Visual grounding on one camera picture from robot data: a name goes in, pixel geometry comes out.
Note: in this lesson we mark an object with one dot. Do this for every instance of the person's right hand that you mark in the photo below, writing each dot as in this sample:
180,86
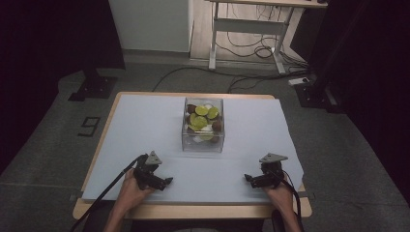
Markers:
280,197

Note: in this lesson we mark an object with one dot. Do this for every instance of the person's left hand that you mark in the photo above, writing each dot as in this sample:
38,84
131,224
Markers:
132,193

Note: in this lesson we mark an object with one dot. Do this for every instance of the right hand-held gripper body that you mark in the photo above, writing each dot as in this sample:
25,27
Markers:
270,175

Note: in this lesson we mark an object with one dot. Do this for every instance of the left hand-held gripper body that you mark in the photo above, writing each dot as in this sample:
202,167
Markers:
146,175

